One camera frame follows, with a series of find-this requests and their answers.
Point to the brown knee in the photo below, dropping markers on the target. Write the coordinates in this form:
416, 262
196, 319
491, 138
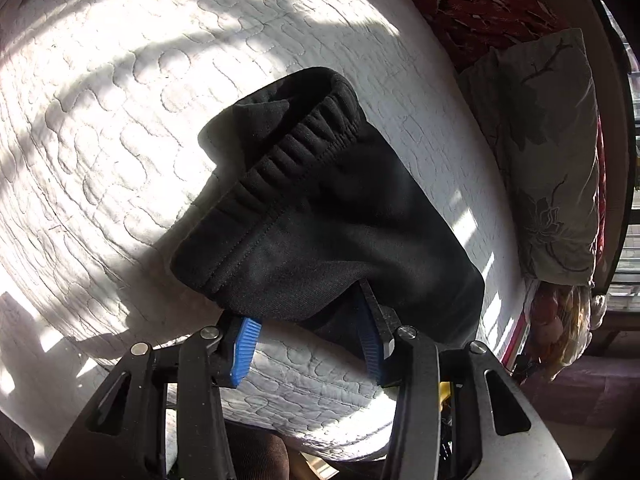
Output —
258, 454

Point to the white quilted mattress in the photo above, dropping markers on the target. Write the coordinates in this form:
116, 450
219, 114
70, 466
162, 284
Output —
102, 174

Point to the black pants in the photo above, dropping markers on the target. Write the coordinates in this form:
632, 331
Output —
316, 200

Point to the grey floral pillow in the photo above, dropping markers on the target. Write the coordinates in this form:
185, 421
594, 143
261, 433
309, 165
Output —
536, 105

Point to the red floral quilt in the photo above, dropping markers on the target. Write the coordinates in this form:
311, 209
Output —
469, 29

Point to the window with bars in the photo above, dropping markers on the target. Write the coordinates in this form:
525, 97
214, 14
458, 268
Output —
623, 291

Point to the stuffed toy in plastic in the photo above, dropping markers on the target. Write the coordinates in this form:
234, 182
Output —
562, 319

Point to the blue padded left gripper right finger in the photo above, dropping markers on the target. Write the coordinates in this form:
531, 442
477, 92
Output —
376, 327

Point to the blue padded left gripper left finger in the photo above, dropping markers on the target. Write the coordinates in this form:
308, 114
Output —
237, 348

